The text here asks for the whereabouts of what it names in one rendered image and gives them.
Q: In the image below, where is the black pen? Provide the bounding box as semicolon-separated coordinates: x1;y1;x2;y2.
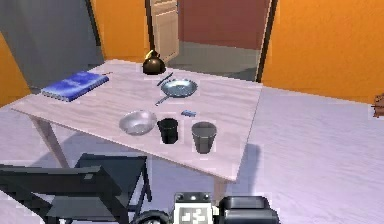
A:
156;71;174;87

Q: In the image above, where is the black chair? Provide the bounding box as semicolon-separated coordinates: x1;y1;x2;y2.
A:
0;152;153;224

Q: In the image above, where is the silver bowl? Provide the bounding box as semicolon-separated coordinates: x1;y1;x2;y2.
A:
118;110;158;137

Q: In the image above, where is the pale wooden table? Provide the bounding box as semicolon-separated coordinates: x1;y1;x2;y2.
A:
9;59;264;201

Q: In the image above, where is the grey cup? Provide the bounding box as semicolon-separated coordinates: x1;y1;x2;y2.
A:
191;121;218;155

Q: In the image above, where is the grey fridge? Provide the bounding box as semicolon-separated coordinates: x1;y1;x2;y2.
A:
0;0;105;90

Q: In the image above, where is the black kettle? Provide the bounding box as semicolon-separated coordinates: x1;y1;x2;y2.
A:
142;49;167;76

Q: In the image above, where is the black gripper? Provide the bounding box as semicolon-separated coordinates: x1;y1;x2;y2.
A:
130;209;174;224

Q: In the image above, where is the silver frying pan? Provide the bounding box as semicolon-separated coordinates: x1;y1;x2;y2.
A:
154;78;199;107

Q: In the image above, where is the black cup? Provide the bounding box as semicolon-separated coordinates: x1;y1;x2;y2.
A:
156;117;179;145

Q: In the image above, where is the beige room door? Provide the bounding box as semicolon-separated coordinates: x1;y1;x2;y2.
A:
150;0;180;63

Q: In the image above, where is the blue book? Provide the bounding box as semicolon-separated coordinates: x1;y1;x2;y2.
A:
40;70;110;103

